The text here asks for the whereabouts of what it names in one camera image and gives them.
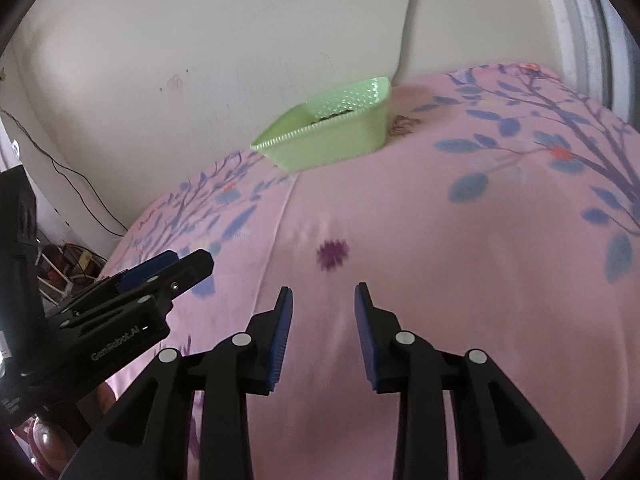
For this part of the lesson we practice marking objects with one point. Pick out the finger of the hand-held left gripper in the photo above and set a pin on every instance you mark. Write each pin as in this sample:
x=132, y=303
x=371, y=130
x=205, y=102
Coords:
x=195, y=264
x=147, y=267

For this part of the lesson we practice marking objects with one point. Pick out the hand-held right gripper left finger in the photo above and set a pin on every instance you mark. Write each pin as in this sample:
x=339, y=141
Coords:
x=282, y=335

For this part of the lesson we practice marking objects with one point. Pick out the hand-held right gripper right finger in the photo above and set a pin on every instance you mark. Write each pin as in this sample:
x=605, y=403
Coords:
x=365, y=340

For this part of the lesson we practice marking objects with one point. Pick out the light green plastic basket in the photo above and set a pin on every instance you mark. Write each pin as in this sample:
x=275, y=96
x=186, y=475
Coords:
x=330, y=145

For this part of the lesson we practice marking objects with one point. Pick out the dark brown beaded jewelry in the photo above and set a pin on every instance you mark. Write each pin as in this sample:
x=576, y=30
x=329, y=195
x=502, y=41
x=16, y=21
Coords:
x=332, y=115

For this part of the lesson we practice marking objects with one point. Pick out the person's left hand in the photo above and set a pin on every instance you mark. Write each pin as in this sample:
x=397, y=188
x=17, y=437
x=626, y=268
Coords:
x=47, y=442

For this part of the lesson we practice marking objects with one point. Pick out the dark floor clutter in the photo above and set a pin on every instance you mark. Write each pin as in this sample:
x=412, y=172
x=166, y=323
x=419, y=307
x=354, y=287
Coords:
x=75, y=260

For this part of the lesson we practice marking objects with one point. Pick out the pink floral printed bedsheet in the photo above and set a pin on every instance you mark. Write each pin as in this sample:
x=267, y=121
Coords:
x=450, y=260

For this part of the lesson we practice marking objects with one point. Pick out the white door frame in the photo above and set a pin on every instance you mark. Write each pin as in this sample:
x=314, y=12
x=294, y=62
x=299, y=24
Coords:
x=585, y=20

